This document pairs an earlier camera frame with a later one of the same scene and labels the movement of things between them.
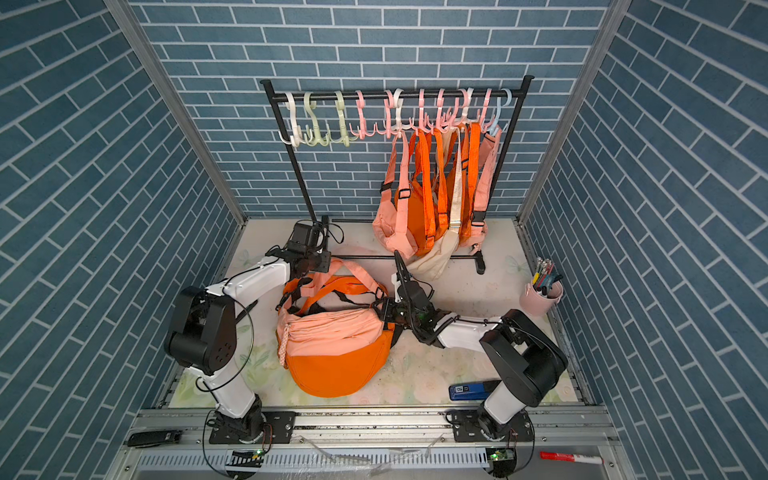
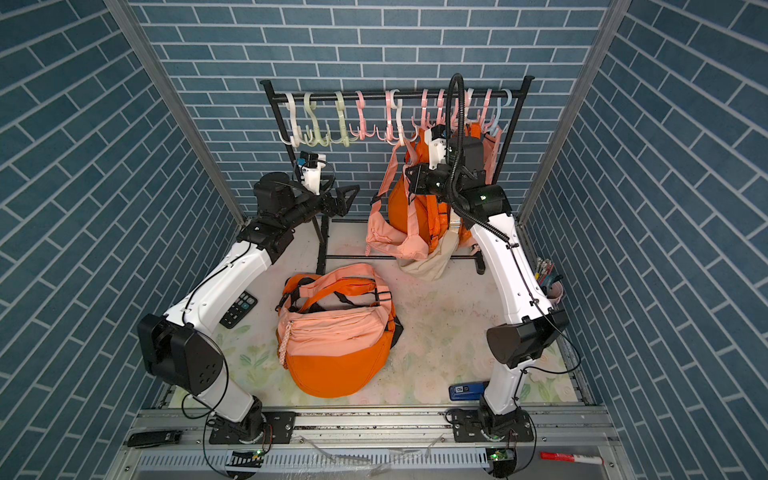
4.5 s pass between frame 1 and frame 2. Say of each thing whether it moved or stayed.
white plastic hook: stayed
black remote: stayed
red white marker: stayed
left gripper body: moved
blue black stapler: stayed
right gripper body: moved
